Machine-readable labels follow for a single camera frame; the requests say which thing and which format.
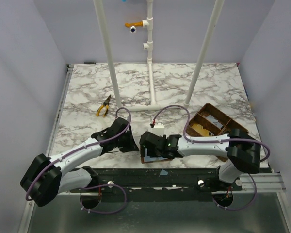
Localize brown leather card holder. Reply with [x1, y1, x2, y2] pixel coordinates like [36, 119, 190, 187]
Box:
[140, 148, 170, 164]

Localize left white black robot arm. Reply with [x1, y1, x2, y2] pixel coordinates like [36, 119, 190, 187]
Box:
[20, 117, 139, 207]

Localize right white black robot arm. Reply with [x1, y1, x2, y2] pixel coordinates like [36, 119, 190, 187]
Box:
[139, 129, 260, 183]

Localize gold card in tray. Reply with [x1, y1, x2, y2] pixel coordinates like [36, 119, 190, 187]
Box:
[191, 123, 214, 137]

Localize grey card in tray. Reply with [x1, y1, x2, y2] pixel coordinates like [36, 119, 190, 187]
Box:
[206, 115, 224, 129]

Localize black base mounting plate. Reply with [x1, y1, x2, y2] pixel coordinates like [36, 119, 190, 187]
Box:
[70, 167, 260, 203]

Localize brown woven divided tray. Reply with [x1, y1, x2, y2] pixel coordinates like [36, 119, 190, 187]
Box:
[185, 103, 249, 162]

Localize blue white small ball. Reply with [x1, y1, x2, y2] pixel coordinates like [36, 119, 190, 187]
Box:
[129, 26, 136, 33]

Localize orange pipe hook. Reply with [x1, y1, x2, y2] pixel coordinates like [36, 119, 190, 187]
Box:
[125, 20, 149, 28]

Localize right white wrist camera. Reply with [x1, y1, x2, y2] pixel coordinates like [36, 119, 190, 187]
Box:
[150, 122, 165, 137]

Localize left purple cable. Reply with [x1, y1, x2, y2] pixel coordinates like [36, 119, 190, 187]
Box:
[25, 107, 132, 214]

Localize purple cable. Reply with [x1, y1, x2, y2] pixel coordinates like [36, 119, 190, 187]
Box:
[152, 104, 272, 211]
[25, 107, 132, 214]

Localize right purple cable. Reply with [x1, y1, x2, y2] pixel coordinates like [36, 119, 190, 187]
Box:
[152, 104, 272, 211]

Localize yellow handled pliers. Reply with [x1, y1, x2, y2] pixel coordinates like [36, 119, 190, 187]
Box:
[96, 95, 111, 117]

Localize white PVC pipe frame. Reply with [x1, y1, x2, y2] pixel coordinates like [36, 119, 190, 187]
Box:
[93, 0, 224, 112]

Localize aluminium rail frame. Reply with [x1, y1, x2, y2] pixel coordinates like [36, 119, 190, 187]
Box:
[16, 64, 75, 233]

